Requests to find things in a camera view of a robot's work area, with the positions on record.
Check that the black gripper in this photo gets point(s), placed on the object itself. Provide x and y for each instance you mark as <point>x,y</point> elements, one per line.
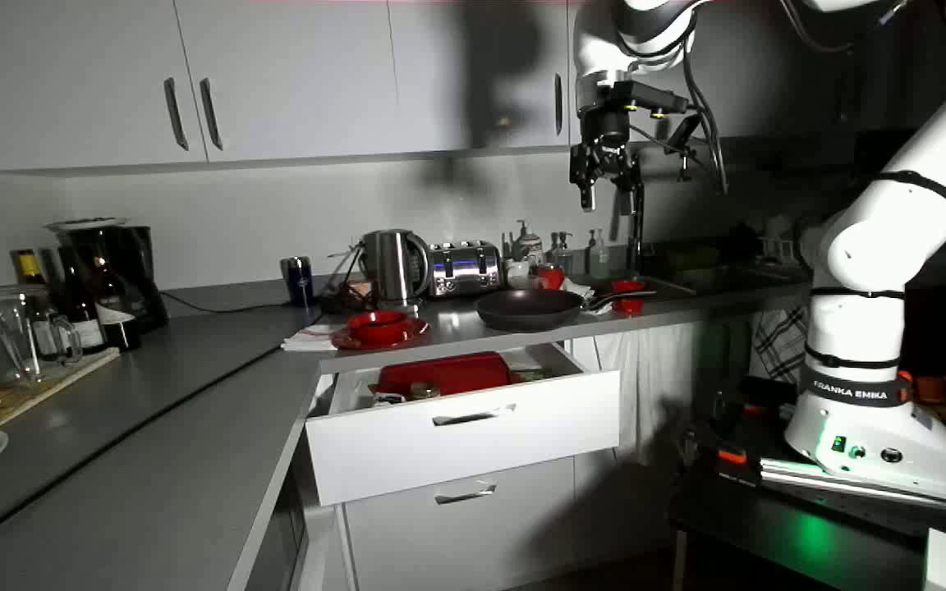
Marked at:
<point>604,150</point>

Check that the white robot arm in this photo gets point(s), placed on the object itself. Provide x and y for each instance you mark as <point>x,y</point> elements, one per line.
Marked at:
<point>900,230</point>

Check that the dark robot base table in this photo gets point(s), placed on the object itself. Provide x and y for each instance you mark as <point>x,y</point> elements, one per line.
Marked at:
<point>803,535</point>

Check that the white open drawer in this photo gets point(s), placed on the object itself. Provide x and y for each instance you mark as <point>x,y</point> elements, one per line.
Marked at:
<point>460,431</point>

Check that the white closed drawer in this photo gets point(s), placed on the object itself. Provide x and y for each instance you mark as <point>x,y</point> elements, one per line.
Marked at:
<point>475,531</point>

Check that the clear soap bottle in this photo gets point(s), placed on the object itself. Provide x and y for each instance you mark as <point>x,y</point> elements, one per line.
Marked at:
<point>596,256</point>

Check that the small red object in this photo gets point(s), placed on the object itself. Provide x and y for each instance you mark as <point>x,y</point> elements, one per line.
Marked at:
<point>629,287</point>
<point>629,305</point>

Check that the red metal cup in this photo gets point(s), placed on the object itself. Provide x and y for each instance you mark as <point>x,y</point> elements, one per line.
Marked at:
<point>549,280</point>

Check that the white mug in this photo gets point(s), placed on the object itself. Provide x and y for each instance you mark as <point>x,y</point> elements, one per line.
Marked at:
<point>518,272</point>

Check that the dark frying pan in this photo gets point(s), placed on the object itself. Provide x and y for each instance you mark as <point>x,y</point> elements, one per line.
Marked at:
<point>525,310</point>

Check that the silver toaster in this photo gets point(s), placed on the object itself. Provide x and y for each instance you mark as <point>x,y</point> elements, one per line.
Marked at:
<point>464,267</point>

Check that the white cabinet door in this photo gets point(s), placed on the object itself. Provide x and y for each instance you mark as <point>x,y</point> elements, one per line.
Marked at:
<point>518,45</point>
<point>56,76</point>
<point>298,76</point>

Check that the white cloth curtain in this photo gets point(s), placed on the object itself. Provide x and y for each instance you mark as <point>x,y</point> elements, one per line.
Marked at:
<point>639,379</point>

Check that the silver electric kettle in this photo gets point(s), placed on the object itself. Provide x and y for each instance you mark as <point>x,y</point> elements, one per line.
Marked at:
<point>391,267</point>

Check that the checkered towel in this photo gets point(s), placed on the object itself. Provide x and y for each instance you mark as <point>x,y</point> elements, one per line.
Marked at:
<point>784,346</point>

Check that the red tray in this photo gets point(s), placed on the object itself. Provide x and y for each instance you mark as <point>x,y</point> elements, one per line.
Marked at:
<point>444,374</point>

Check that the red bowl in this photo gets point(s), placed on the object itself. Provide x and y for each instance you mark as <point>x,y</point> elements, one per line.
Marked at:
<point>379,328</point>

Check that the white napkin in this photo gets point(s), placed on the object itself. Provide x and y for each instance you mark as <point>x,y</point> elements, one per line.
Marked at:
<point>305,343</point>

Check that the black coffee maker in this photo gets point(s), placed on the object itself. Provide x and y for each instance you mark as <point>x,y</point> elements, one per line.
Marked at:
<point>112,273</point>

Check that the dark wine bottle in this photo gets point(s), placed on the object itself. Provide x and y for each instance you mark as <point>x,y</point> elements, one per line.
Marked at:
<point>79,305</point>

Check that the yellow capped bottle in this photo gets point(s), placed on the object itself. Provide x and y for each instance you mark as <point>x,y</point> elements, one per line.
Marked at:
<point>31,273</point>

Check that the clear drinking glass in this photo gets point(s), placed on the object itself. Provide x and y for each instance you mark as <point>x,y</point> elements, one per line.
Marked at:
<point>6,334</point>

